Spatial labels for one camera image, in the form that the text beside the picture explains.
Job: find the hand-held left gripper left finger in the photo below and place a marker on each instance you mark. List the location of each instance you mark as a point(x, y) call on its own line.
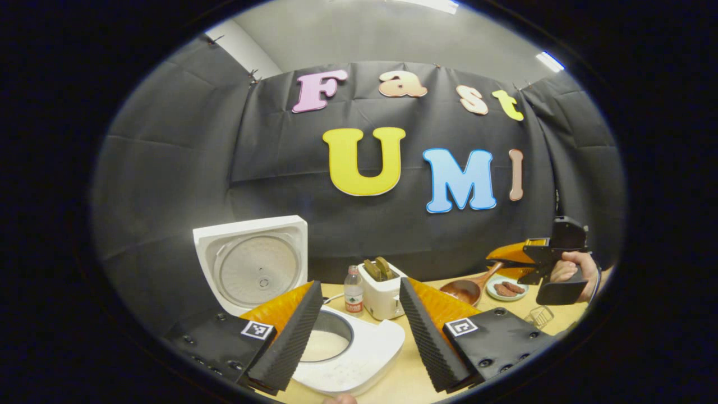
point(291, 342)

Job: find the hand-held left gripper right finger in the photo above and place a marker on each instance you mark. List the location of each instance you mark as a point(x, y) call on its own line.
point(426, 336)

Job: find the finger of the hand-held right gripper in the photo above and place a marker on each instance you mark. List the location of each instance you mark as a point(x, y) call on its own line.
point(513, 255)

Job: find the white rice cooker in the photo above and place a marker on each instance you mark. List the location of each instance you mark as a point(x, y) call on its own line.
point(370, 348)

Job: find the brown wooden spoon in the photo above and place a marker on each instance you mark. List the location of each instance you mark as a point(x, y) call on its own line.
point(463, 292)

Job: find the red meat piece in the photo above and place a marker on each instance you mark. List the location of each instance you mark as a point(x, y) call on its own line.
point(503, 290)
point(513, 287)

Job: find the pale green plate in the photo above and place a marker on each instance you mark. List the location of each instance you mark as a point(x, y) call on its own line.
point(491, 292)

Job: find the white toaster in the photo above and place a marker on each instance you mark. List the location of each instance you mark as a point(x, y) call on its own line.
point(384, 300)

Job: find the clear plastic water bottle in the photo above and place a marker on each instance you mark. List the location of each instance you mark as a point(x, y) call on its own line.
point(354, 297)

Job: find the brown bread slice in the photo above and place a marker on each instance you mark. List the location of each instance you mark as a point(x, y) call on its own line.
point(372, 270)
point(384, 267)

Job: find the black backdrop cloth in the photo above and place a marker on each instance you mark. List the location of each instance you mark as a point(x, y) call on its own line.
point(359, 235)

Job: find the small ceiling light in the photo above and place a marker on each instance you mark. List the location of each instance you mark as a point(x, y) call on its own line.
point(549, 62)

